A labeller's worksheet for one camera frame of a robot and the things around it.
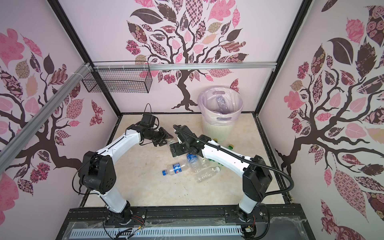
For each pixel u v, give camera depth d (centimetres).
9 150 50
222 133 94
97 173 46
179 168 85
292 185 41
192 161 92
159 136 79
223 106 103
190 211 76
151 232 70
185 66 94
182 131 58
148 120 72
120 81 121
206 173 88
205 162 88
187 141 60
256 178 43
